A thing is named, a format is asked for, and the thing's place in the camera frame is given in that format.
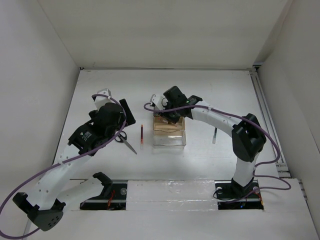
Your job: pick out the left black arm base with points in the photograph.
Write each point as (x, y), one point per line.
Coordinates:
(113, 196)

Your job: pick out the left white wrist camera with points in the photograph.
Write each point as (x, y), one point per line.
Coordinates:
(102, 98)

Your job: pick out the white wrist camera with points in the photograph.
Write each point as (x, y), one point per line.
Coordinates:
(158, 102)
(102, 98)

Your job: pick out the black handled scissors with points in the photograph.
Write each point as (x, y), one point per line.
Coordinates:
(122, 138)

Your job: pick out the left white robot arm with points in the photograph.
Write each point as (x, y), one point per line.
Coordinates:
(47, 202)

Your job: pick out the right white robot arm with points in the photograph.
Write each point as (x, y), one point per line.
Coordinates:
(247, 140)

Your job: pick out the green pen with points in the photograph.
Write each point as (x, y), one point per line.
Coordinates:
(214, 136)

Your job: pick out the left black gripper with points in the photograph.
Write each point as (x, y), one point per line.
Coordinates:
(130, 120)

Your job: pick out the aluminium rail right side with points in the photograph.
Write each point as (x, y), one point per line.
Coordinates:
(281, 164)

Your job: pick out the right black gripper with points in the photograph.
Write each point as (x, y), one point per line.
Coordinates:
(170, 119)

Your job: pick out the red pen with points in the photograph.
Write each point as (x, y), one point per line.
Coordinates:
(141, 136)
(163, 121)

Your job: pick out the grey smoked plastic tray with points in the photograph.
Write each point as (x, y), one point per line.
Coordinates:
(156, 113)

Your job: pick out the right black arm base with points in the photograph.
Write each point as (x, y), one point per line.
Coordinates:
(228, 199)

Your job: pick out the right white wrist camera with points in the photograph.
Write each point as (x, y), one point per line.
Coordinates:
(158, 102)

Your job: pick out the clear plastic tray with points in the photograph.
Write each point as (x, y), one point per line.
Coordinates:
(173, 139)

